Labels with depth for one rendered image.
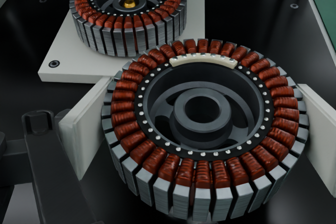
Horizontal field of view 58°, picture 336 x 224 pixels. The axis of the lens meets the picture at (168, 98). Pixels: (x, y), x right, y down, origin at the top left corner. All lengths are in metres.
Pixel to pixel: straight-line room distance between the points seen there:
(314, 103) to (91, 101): 0.11
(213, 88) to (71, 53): 0.15
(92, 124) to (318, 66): 0.23
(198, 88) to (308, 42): 0.18
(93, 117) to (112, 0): 0.20
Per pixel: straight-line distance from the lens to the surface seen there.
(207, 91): 0.18
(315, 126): 0.17
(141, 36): 0.27
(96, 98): 0.16
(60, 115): 0.16
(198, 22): 0.33
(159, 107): 0.19
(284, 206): 0.23
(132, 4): 0.31
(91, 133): 0.16
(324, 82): 0.31
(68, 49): 0.31
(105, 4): 0.33
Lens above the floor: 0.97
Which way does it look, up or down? 49 degrees down
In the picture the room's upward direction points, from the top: 2 degrees counter-clockwise
